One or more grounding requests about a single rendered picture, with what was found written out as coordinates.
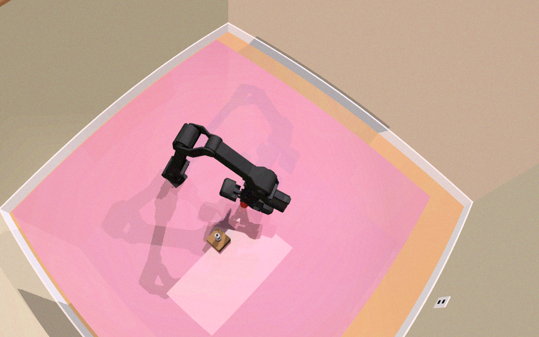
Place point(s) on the tan rectangular block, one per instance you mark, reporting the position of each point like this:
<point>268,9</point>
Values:
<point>218,245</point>

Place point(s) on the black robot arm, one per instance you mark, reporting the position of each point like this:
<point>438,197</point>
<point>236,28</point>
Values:
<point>260,182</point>

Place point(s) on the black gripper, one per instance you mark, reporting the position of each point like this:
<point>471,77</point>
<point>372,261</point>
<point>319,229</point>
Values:
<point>231,191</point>

